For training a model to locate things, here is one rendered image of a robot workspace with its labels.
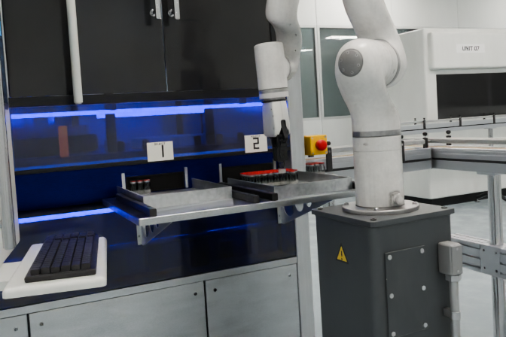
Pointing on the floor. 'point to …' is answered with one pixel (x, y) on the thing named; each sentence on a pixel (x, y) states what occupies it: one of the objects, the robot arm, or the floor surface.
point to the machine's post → (302, 237)
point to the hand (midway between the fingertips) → (280, 153)
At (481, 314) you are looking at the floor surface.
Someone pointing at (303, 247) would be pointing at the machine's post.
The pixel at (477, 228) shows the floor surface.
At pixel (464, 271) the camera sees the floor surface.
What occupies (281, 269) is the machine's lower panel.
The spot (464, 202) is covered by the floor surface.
